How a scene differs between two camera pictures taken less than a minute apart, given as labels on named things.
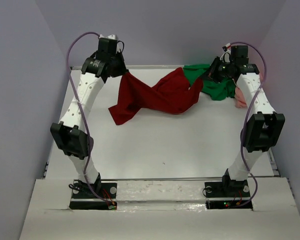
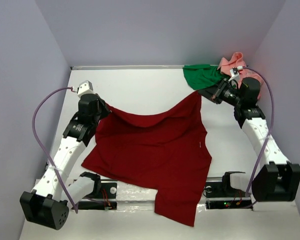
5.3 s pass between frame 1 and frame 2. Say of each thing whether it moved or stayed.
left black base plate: stayed
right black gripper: moved
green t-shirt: stayed
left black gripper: moved
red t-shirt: moved
